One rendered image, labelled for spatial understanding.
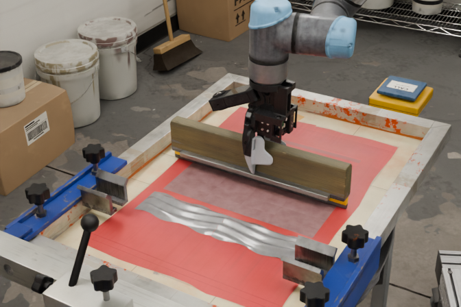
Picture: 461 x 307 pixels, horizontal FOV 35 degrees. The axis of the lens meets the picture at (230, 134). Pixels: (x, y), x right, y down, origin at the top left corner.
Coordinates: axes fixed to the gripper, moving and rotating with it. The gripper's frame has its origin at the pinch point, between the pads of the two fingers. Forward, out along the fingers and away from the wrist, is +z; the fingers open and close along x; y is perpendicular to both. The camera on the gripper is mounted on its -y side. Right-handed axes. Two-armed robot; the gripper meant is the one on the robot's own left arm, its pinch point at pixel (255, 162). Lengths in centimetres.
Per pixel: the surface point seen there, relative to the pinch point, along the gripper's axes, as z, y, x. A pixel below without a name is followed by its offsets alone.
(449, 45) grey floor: 102, -31, 310
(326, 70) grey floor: 104, -83, 243
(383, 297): 72, 18, 51
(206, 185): 5.0, -8.0, -6.4
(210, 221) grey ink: 4.4, -0.5, -16.9
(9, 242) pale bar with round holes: -3, -21, -48
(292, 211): 4.3, 11.7, -6.0
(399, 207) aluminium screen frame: 0.6, 30.7, 0.8
